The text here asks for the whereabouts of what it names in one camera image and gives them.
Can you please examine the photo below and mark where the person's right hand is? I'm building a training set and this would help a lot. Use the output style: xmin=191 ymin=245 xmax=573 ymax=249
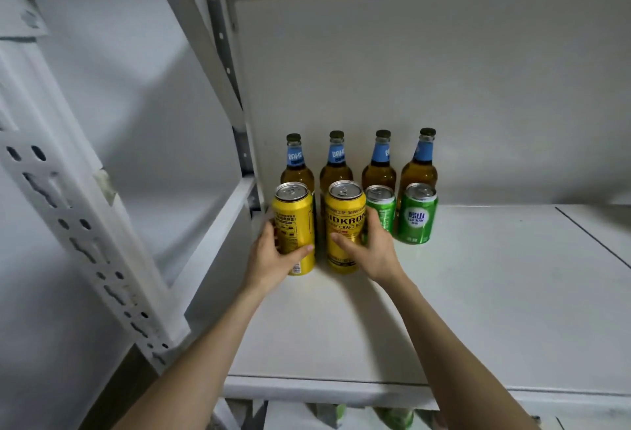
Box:
xmin=331 ymin=207 xmax=406 ymax=283

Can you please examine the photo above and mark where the person's left hand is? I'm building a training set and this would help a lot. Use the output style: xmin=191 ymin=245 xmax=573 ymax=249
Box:
xmin=244 ymin=220 xmax=316 ymax=293

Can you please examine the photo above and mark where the yellow can with large lettering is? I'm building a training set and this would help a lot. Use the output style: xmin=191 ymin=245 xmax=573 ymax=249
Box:
xmin=324 ymin=180 xmax=368 ymax=276

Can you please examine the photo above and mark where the yellow can with small print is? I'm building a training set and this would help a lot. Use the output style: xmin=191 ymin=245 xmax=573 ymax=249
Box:
xmin=272 ymin=182 xmax=316 ymax=277

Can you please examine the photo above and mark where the person's left forearm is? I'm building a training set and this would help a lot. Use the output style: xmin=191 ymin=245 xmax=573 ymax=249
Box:
xmin=112 ymin=277 xmax=284 ymax=430

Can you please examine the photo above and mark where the person's right forearm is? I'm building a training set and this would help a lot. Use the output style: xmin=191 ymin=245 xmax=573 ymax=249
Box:
xmin=373 ymin=271 xmax=541 ymax=430

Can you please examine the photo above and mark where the green drink can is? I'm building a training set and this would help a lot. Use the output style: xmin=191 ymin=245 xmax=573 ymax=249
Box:
xmin=365 ymin=185 xmax=398 ymax=236
xmin=397 ymin=182 xmax=439 ymax=246

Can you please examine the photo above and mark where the amber bottle with blue label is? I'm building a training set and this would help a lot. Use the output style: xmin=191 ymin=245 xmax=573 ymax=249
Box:
xmin=319 ymin=130 xmax=355 ymax=189
xmin=400 ymin=127 xmax=439 ymax=190
xmin=280 ymin=133 xmax=316 ymax=195
xmin=361 ymin=129 xmax=398 ymax=193

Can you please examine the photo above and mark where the white shelf board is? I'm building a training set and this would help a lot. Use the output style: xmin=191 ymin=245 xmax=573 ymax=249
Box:
xmin=223 ymin=176 xmax=631 ymax=403

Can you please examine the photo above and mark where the green package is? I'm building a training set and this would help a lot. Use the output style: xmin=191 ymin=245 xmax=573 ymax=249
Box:
xmin=374 ymin=407 xmax=416 ymax=430
xmin=315 ymin=402 xmax=347 ymax=430

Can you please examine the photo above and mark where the grey slotted rack upright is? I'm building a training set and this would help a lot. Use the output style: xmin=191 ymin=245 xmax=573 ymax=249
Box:
xmin=204 ymin=0 xmax=263 ymax=211

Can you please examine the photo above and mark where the white perforated rack upright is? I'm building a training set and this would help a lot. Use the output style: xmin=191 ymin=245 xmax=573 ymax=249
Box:
xmin=0 ymin=40 xmax=191 ymax=376

